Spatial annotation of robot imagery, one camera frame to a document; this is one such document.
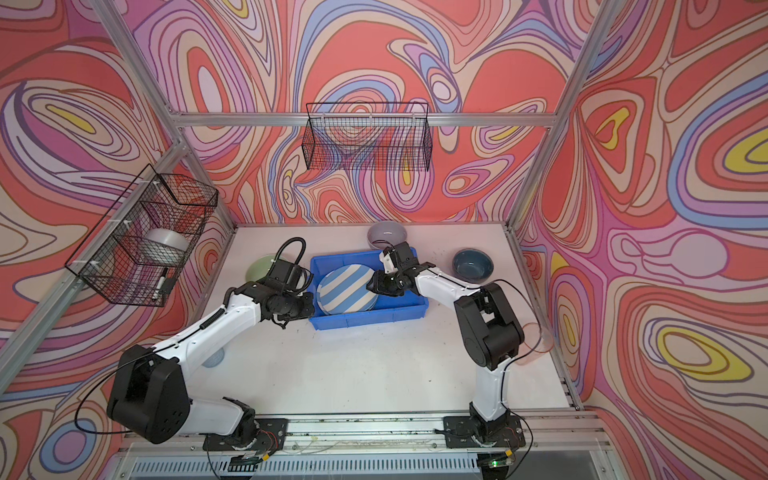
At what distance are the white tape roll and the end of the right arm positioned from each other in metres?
0.51

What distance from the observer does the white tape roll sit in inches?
27.8

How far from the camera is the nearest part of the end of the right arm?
0.72 m
